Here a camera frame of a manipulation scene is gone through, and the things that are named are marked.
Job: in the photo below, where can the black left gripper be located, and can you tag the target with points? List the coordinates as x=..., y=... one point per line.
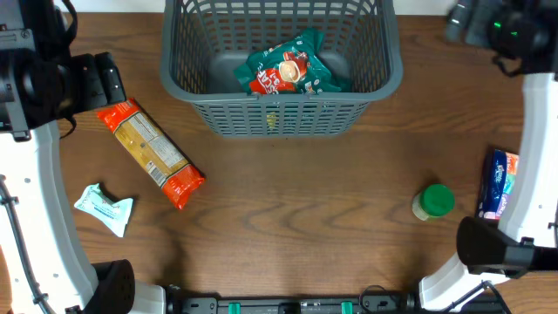
x=92, y=93

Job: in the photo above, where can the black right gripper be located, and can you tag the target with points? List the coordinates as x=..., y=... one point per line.
x=460, y=22

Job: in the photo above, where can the grey plastic lattice basket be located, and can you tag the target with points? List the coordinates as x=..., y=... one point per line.
x=204, y=41

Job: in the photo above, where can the green lidded seasoning jar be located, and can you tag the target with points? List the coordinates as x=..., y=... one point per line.
x=435, y=201

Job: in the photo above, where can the green Nescafe coffee bag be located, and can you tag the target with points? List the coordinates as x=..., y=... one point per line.
x=290, y=67

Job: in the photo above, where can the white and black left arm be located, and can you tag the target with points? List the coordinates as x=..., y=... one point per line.
x=41, y=83

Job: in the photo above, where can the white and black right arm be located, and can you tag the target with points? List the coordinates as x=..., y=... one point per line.
x=523, y=35

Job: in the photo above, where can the multicolour tissue pack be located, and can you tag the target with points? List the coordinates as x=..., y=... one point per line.
x=497, y=183

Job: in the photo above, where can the orange spaghetti packet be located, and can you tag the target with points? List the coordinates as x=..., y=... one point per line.
x=168, y=167

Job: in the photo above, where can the small teal white sachet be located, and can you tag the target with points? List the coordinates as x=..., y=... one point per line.
x=114, y=214

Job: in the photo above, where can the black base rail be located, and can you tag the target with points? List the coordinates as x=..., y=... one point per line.
x=373, y=303

